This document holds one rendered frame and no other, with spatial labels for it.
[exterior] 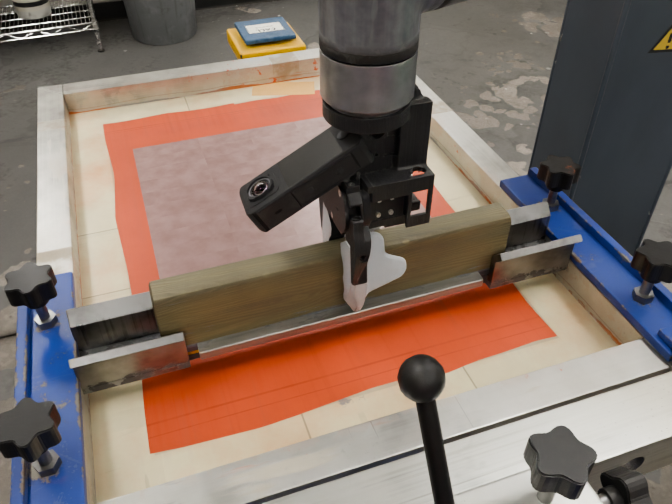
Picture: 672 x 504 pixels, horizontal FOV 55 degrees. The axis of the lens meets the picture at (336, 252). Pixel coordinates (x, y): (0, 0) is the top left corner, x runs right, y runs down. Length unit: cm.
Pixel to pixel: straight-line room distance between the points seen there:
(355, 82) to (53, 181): 51
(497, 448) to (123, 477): 31
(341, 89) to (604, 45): 63
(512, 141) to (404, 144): 241
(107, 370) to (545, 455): 38
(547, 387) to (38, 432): 41
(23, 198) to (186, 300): 221
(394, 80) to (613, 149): 69
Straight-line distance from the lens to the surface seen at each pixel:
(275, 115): 104
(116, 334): 64
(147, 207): 86
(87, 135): 105
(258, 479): 53
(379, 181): 54
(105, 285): 76
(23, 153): 306
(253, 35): 130
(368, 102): 49
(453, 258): 66
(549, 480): 39
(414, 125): 54
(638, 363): 65
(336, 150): 52
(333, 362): 64
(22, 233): 257
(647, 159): 117
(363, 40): 47
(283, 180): 53
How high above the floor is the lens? 145
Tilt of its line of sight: 40 degrees down
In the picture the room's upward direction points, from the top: straight up
